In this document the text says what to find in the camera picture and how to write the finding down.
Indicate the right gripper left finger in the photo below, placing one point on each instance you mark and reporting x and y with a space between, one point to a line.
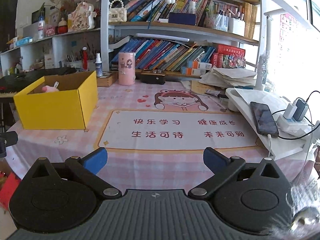
85 170

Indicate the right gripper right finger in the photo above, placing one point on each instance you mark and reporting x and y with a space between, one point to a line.
224 170

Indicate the red gift bag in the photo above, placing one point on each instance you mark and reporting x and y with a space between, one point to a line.
9 183

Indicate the black Yamaha keyboard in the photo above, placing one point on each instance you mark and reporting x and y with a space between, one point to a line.
12 84

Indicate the black smartphone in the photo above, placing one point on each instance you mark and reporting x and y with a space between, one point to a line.
263 119

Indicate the pink plush toy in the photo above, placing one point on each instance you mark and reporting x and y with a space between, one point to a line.
49 89

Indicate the yellow cardboard box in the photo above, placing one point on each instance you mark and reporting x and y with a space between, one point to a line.
69 108

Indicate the pink checkered desk mat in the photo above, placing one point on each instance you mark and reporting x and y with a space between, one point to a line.
155 137

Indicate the white power strip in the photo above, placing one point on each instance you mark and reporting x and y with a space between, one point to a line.
293 126

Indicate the stack of loose papers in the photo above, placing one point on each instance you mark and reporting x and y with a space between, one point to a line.
225 77

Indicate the wooden chess board box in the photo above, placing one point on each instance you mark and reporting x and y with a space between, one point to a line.
107 80

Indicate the white spray bottle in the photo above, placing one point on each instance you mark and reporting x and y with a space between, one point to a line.
98 65

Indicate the white lotion bottle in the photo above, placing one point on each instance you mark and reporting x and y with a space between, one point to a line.
41 25

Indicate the red book box set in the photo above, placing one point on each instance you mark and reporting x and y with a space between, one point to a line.
225 56

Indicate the brown black pencil sharpener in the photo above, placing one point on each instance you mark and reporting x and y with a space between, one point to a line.
156 77

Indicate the red tassel charm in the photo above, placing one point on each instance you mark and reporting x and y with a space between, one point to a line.
84 58

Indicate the pink cylindrical canister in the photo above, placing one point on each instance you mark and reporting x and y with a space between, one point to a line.
126 68

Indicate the pink floral ornament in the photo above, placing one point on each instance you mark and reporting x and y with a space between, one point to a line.
82 18

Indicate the dark blue storage box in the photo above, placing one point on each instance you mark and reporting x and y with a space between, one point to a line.
182 18

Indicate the white quilted handbag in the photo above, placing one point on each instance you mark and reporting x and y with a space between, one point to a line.
117 14

